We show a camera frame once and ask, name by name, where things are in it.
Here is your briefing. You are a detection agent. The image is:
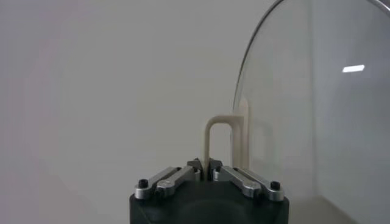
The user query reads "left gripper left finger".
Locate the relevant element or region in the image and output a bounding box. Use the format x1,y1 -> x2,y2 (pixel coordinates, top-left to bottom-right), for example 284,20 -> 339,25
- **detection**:
133,158 -> 204,201

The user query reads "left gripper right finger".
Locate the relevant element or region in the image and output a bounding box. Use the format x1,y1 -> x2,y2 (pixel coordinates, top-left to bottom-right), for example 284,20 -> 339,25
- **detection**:
208,158 -> 286,202

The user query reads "glass lid with beige handle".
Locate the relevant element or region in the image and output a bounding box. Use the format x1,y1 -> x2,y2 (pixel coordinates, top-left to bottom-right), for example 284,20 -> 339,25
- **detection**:
202,0 -> 390,224

